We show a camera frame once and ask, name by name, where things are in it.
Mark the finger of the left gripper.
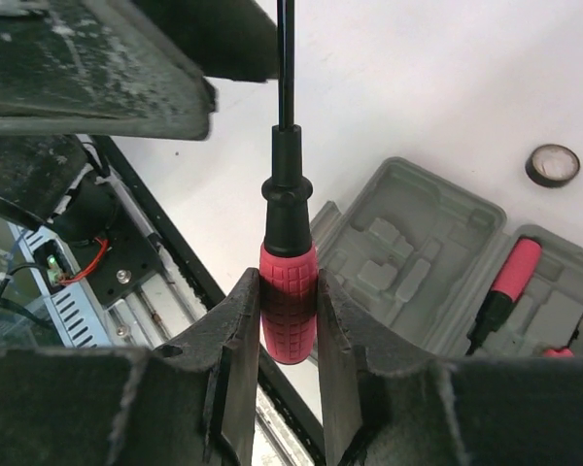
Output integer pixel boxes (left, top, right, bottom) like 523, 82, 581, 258
135, 0, 278, 83
0, 1, 216, 141

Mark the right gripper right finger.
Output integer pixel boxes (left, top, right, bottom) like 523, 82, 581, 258
317, 271, 583, 465

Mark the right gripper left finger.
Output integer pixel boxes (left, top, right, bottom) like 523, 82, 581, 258
0, 268, 259, 465

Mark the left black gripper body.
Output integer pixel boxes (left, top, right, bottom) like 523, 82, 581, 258
0, 135, 87, 226

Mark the grey plastic tool case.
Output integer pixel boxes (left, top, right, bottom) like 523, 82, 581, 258
311, 157, 583, 356

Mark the red-handled screwdriver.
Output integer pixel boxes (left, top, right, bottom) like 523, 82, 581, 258
466, 237, 542, 355
259, 1, 318, 365

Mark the black electrical tape roll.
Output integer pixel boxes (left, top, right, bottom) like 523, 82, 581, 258
525, 144, 581, 188

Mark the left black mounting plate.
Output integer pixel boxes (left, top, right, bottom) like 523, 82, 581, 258
57, 183, 169, 310

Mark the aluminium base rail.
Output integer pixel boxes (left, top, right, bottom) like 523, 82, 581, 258
88, 136, 326, 465

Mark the blue slotted cable duct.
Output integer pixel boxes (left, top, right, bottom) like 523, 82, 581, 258
8, 223, 111, 349

